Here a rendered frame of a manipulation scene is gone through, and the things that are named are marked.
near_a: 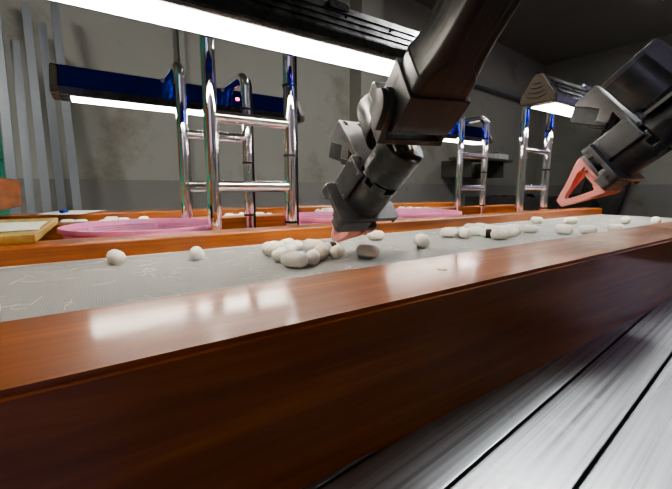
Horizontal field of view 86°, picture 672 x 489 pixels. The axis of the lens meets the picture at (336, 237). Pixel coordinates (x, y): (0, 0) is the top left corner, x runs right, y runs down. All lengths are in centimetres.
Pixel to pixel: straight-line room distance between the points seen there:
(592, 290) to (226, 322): 39
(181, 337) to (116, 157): 289
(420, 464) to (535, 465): 7
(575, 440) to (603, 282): 23
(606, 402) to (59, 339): 37
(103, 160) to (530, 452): 297
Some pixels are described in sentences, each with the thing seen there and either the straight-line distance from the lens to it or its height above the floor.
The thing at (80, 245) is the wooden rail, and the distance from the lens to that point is 59.
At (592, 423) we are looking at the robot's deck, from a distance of 34.
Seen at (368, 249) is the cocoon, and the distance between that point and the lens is 50.
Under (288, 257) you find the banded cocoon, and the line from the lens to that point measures 44.
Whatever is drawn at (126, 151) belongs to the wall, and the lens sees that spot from 308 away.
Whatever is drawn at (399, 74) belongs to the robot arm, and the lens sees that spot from 40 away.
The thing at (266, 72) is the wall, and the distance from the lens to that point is 359.
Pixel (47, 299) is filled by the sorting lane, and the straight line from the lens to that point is 41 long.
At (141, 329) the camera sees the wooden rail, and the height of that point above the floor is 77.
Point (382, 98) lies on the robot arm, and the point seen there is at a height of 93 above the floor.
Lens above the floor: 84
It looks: 8 degrees down
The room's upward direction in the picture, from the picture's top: straight up
